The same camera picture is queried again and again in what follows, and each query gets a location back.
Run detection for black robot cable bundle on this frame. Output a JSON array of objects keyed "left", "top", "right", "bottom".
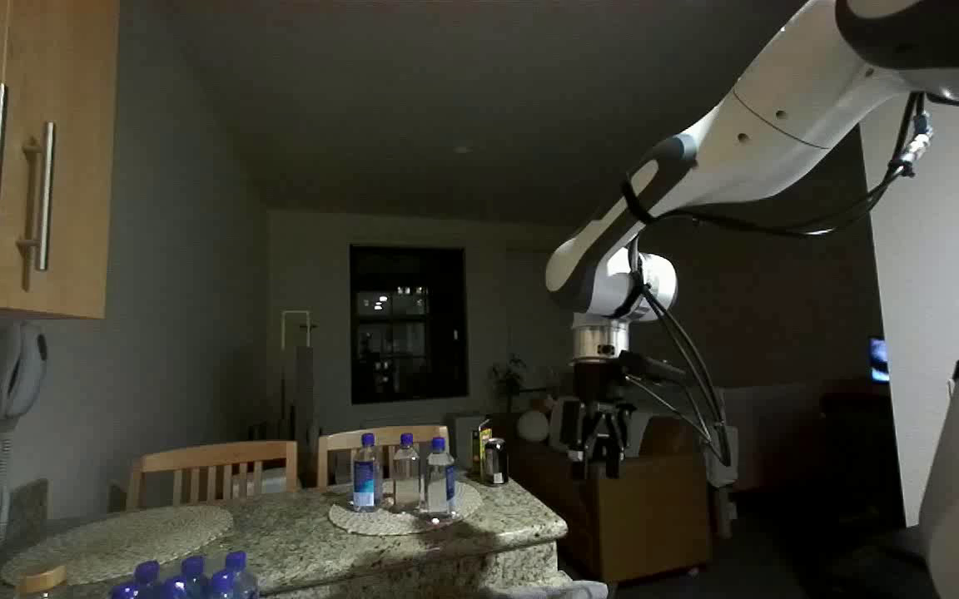
[{"left": 618, "top": 89, "right": 935, "bottom": 472}]

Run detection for blue label water bottle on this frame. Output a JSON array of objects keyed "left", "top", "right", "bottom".
[{"left": 345, "top": 430, "right": 383, "bottom": 517}]

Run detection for wooden jar lid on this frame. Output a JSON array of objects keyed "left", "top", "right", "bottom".
[{"left": 12, "top": 560, "right": 69, "bottom": 599}]

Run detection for glowing blue screen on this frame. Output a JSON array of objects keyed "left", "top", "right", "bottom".
[{"left": 866, "top": 335, "right": 894, "bottom": 387}]

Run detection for wooden sideboard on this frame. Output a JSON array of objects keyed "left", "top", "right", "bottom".
[{"left": 509, "top": 439, "right": 719, "bottom": 584}]

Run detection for clear water bottle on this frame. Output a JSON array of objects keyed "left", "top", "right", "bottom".
[
  {"left": 421, "top": 433, "right": 463, "bottom": 525},
  {"left": 385, "top": 430, "right": 426, "bottom": 517}
]

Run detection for wooden wall cabinet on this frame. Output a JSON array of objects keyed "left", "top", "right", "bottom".
[{"left": 0, "top": 0, "right": 122, "bottom": 324}]

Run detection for dark window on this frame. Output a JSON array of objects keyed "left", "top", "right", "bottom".
[{"left": 345, "top": 241, "right": 473, "bottom": 405}]

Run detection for pale standing frame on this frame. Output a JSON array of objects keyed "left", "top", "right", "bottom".
[{"left": 272, "top": 305, "right": 320, "bottom": 450}]

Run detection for potted house plant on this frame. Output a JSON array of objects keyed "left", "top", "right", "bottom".
[{"left": 486, "top": 351, "right": 534, "bottom": 420}]

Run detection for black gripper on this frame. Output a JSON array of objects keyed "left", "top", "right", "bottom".
[{"left": 571, "top": 357, "right": 640, "bottom": 482}]

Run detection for wooden dining chair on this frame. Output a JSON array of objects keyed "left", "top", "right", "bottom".
[
  {"left": 313, "top": 422, "right": 453, "bottom": 493},
  {"left": 119, "top": 436, "right": 303, "bottom": 517}
]

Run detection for round white ornament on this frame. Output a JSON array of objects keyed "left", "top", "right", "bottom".
[{"left": 514, "top": 405, "right": 553, "bottom": 447}]

